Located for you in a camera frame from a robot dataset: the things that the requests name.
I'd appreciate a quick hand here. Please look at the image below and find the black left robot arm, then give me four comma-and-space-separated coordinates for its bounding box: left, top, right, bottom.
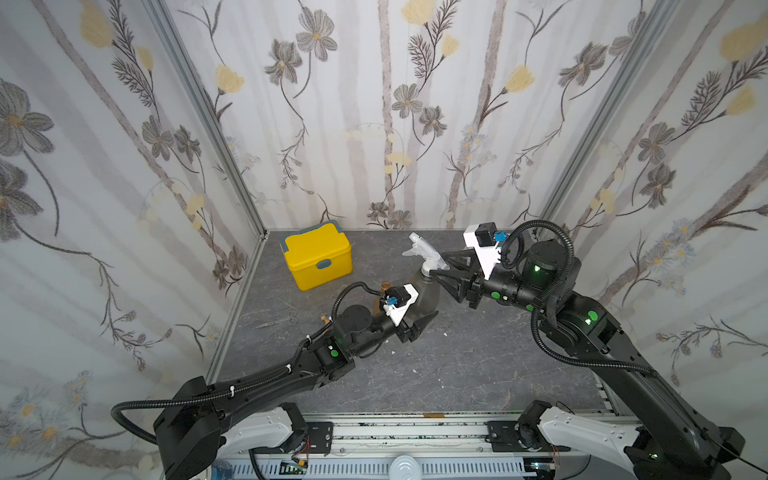
153, 305, 437, 479

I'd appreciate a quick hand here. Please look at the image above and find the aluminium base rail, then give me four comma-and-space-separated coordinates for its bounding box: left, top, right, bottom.
200, 408, 640, 479

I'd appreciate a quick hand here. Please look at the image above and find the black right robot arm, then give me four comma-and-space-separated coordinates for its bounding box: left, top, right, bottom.
431, 236, 745, 479

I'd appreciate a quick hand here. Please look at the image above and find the clear spray nozzle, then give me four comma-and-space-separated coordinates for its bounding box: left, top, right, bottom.
402, 232, 450, 276

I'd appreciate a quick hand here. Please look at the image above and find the black corrugated cable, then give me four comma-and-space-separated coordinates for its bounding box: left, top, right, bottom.
499, 219, 658, 378
110, 359, 301, 445

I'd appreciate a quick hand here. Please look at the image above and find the black corrugated left cable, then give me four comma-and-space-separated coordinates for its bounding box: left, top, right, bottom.
110, 359, 301, 445

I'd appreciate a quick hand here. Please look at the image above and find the yellow plastic storage box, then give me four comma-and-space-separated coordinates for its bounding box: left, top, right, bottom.
281, 221, 354, 291

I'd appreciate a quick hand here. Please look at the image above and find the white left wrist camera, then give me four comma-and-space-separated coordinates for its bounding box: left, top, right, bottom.
381, 284, 419, 327

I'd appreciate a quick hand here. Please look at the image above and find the black corrugated right cable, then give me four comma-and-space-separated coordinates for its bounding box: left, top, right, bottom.
499, 219, 658, 378

